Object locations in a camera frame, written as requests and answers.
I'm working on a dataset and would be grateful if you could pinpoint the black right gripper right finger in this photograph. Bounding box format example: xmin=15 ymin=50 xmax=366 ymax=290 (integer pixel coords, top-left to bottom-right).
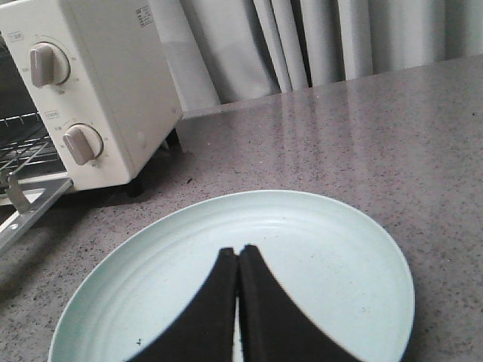
xmin=238 ymin=245 xmax=357 ymax=361

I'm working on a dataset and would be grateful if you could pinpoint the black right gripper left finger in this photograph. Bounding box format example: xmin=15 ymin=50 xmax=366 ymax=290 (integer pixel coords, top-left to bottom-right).
xmin=131 ymin=248 xmax=238 ymax=361

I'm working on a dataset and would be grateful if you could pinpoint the glass oven door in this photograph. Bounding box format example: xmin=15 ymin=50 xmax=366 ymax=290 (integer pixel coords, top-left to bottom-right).
xmin=1 ymin=171 xmax=72 ymax=254

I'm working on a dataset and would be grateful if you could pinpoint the lower beige oven knob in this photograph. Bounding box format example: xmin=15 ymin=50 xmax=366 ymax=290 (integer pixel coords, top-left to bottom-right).
xmin=63 ymin=124 xmax=103 ymax=166

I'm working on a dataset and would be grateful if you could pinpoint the beige oven knob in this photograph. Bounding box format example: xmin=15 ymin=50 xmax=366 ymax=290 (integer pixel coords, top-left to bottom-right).
xmin=63 ymin=124 xmax=103 ymax=166
xmin=29 ymin=42 xmax=70 ymax=88

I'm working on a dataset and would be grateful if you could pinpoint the white Toshiba toaster oven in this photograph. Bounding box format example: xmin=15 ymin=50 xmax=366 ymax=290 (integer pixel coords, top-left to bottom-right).
xmin=1 ymin=1 xmax=182 ymax=191

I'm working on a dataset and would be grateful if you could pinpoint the upper beige oven knob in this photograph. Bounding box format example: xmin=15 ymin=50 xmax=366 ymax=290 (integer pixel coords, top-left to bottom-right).
xmin=29 ymin=42 xmax=70 ymax=88

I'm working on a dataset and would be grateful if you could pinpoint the light green round plate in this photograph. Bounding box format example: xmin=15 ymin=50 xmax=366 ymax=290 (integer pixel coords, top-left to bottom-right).
xmin=48 ymin=190 xmax=415 ymax=361

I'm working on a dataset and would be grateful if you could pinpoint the grey pleated curtain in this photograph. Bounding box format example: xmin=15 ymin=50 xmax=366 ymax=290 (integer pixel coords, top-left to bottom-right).
xmin=150 ymin=0 xmax=482 ymax=111

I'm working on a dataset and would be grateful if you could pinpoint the chrome wire oven rack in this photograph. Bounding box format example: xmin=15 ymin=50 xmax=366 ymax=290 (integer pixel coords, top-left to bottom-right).
xmin=1 ymin=112 xmax=65 ymax=178

